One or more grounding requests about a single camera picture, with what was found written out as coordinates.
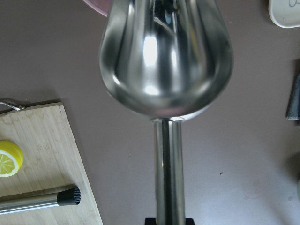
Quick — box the steel ice scoop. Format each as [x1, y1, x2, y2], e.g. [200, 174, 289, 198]
[99, 0, 233, 225]

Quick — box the half lemon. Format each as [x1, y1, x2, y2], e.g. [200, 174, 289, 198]
[0, 140, 23, 178]

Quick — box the steel muddler black tip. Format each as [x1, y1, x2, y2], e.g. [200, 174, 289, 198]
[0, 184, 82, 211]

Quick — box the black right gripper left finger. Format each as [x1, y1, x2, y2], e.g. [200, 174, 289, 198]
[144, 217, 157, 225]

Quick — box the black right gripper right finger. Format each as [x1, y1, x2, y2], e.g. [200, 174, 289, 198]
[186, 218, 195, 225]

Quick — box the grey folded cloth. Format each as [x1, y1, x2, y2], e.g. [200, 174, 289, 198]
[285, 58, 300, 128]

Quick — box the cream rabbit tray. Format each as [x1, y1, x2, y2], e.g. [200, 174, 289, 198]
[268, 0, 300, 29]

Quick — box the pink bowl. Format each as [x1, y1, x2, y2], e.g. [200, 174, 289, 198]
[83, 0, 112, 17]

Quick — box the bamboo cutting board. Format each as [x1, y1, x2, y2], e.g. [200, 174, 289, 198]
[0, 103, 102, 225]

